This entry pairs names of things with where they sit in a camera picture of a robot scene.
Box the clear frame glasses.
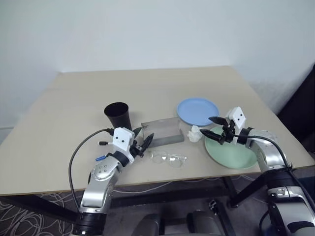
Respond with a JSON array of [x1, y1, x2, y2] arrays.
[[150, 150, 189, 169]]

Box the white tissue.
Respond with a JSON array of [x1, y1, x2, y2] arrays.
[[187, 125, 206, 143]]

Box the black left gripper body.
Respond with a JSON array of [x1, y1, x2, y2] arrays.
[[129, 139, 145, 158]]

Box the green round plate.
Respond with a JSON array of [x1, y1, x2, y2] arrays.
[[204, 125, 257, 170]]

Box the grey glasses case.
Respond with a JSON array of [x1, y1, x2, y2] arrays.
[[140, 117, 185, 149]]

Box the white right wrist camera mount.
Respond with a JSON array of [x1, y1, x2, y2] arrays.
[[226, 106, 247, 145]]

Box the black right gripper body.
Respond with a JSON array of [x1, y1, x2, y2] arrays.
[[220, 118, 238, 146]]

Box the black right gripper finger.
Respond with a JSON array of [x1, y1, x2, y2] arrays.
[[208, 116, 228, 126], [199, 129, 222, 145]]

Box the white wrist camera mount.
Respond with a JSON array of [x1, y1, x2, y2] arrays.
[[226, 106, 247, 145], [112, 127, 135, 164]]

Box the white floor cable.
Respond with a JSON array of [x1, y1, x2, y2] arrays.
[[115, 175, 255, 195]]

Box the blue round plate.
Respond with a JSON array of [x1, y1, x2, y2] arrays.
[[177, 97, 220, 126]]

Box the small black clamp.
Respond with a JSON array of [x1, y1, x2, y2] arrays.
[[208, 199, 220, 214]]

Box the black metal table frame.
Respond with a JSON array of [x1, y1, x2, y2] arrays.
[[0, 171, 269, 236]]

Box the large black case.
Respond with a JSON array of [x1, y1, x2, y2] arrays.
[[276, 62, 315, 154]]

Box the black plastic cup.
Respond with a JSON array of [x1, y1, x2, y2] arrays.
[[103, 102, 133, 131]]

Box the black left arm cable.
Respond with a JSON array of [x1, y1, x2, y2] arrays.
[[68, 127, 115, 214]]

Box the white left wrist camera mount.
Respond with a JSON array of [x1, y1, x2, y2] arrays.
[[112, 127, 135, 164]]

